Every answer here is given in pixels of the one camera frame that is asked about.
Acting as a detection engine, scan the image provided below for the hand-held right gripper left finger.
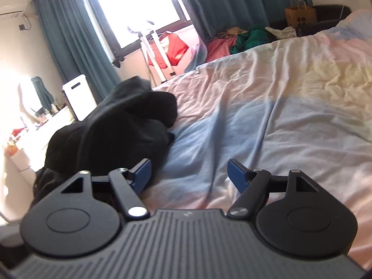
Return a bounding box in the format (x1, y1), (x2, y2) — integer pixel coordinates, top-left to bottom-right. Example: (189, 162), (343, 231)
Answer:
(60, 158), (152, 220)

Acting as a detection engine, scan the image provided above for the white air purifier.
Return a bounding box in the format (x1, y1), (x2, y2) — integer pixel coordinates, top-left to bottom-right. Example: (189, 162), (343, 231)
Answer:
(62, 75), (98, 121)

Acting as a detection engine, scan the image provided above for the white cloth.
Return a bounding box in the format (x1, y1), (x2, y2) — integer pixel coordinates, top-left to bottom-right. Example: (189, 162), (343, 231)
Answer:
(265, 26), (297, 39)

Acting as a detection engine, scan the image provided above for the beige cloth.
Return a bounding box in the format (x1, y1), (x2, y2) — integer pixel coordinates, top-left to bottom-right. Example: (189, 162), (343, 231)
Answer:
(219, 27), (247, 40)

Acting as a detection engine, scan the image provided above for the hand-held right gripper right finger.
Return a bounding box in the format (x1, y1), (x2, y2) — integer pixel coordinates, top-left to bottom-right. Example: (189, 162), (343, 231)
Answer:
(227, 158), (319, 219)

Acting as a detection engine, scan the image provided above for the white dresser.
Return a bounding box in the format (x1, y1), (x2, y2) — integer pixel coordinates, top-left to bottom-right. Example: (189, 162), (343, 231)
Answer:
(6, 106), (77, 172)

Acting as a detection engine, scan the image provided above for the teal curtain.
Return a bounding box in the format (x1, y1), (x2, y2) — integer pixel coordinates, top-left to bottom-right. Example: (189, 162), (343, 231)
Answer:
(33, 0), (123, 102)
(177, 0), (313, 43)

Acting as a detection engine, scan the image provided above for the black armchair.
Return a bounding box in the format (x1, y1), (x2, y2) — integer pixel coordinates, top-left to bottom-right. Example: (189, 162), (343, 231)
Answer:
(269, 4), (353, 37)

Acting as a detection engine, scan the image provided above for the wavy frame mirror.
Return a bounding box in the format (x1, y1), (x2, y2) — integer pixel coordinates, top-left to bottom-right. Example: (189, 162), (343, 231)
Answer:
(17, 76), (55, 123)

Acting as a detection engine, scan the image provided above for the white air conditioner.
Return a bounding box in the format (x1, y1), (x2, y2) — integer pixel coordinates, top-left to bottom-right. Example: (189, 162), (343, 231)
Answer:
(0, 0), (28, 17)

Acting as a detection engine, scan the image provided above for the green cloth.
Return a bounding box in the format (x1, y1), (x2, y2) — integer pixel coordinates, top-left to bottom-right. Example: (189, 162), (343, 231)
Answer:
(229, 25), (269, 54)

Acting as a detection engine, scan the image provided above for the brown paper bag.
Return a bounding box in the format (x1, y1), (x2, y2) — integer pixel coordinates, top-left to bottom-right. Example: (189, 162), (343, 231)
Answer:
(285, 0), (317, 27)

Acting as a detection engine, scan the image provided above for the red bag on stand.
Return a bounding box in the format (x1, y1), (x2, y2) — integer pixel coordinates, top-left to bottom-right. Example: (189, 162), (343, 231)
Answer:
(148, 33), (189, 67)

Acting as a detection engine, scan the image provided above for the pastel patchwork blanket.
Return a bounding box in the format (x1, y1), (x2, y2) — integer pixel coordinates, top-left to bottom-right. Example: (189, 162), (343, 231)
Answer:
(139, 9), (372, 271)

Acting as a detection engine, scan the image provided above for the bright window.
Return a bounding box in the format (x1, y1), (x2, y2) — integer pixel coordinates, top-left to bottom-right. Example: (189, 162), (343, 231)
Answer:
(78, 0), (193, 59)

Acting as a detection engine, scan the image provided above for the white garment steamer stand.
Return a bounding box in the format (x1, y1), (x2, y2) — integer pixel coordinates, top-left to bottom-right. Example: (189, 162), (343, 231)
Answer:
(127, 20), (176, 83)

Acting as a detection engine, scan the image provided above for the white storage box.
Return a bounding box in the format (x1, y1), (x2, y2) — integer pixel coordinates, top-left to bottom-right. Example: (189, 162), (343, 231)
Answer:
(11, 148), (36, 181)

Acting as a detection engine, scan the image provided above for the black garment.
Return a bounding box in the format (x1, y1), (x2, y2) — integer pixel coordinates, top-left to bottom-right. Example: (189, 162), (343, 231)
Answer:
(33, 76), (178, 207)

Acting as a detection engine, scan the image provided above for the white cable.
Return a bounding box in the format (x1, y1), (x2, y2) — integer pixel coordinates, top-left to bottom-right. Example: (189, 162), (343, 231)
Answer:
(339, 0), (350, 20)

